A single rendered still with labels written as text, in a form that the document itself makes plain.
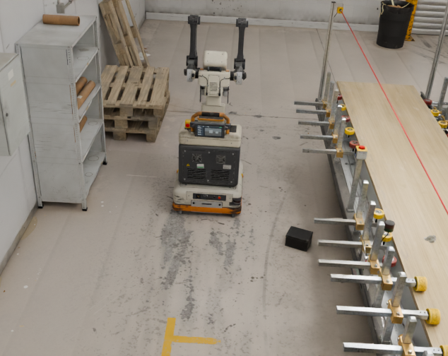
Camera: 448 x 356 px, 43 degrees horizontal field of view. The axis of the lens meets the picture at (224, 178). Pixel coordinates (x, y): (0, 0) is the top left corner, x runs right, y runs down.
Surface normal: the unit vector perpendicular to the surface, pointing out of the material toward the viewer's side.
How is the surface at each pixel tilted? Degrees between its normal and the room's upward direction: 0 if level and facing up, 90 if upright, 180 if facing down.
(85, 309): 0
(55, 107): 90
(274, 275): 0
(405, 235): 0
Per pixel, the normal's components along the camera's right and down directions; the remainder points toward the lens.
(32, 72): -0.04, 0.51
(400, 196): 0.04, -0.86
